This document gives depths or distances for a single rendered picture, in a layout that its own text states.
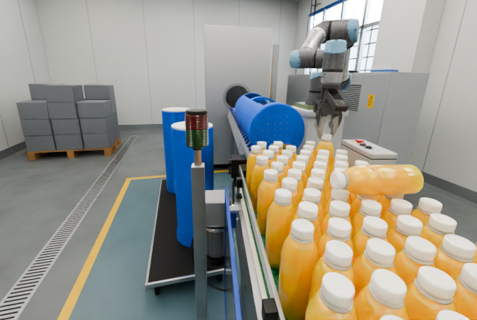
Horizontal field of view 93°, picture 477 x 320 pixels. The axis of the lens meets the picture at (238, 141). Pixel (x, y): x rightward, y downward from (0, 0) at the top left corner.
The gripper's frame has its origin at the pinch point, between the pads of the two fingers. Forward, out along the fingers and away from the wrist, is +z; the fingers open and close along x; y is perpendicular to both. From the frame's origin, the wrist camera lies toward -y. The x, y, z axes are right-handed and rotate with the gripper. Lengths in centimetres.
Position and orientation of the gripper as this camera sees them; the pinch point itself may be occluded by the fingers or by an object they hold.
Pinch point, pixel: (326, 135)
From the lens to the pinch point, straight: 95.9
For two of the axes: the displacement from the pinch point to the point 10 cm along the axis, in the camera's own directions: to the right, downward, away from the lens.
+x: -10.0, 0.1, -1.0
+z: -0.2, 9.6, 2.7
